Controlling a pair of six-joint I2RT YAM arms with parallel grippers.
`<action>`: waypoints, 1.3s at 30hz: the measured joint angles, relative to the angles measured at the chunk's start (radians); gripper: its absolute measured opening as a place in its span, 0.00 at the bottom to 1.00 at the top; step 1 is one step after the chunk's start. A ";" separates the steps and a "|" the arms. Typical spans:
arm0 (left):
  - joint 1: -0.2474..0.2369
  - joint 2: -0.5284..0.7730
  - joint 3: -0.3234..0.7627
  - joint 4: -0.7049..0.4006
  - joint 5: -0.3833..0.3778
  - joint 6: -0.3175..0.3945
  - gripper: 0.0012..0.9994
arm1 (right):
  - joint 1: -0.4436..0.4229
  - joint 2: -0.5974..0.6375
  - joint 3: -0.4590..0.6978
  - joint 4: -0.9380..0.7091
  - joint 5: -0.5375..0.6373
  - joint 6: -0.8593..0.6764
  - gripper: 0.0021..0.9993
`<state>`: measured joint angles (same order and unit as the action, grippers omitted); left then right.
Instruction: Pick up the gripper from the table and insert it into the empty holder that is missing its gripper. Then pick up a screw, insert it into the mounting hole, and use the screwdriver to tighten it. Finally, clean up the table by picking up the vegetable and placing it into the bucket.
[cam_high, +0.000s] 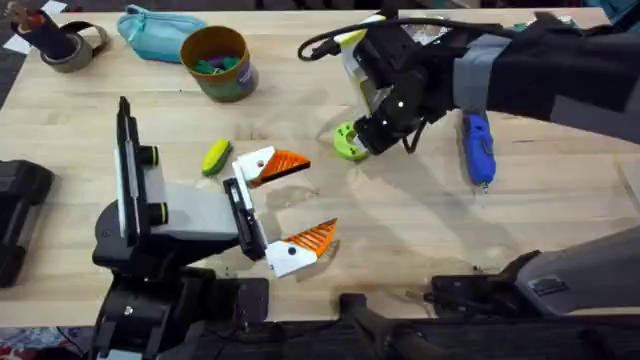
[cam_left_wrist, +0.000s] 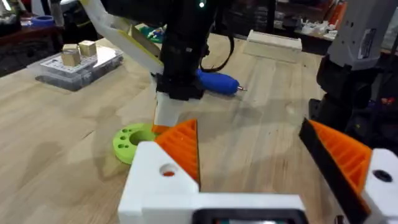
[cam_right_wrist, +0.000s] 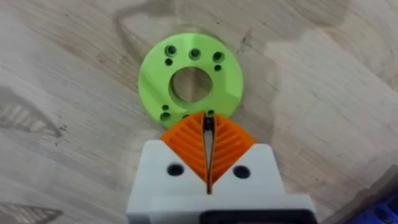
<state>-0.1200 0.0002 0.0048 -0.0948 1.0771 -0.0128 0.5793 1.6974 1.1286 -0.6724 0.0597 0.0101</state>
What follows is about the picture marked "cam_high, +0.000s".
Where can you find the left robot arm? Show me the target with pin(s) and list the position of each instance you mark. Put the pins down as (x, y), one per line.
(150, 312)

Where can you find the grey tape roll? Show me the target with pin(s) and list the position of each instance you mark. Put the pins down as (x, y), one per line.
(75, 60)

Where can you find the brown tub with toys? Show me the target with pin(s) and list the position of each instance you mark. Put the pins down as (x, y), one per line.
(225, 80)

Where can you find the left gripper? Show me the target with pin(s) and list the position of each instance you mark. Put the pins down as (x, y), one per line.
(200, 215)

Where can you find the light blue zip bag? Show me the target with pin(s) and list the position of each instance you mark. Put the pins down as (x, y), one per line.
(157, 35)

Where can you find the wrist upright plate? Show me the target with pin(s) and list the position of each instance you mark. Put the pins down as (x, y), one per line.
(129, 170)
(356, 70)

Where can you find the black rail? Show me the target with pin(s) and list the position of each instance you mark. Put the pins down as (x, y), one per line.
(500, 342)

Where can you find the green disc with holes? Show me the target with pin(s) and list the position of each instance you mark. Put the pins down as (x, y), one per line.
(342, 139)

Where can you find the left wrist upright plate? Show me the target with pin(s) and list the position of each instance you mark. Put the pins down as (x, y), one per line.
(129, 170)

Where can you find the blue electric screwdriver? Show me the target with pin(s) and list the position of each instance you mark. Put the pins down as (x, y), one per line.
(478, 147)

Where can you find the black box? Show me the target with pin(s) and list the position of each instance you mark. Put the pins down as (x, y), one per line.
(20, 210)

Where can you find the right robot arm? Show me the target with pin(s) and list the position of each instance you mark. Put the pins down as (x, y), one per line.
(565, 65)

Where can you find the black cylinder with brown top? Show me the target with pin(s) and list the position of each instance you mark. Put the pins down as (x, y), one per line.
(47, 35)

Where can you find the right wrist upright plate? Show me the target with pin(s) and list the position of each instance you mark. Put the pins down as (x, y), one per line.
(356, 70)

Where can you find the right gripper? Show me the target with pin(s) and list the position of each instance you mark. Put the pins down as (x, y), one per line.
(410, 95)

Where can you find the yellow green toy vegetable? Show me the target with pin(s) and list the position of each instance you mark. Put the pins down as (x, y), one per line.
(216, 157)

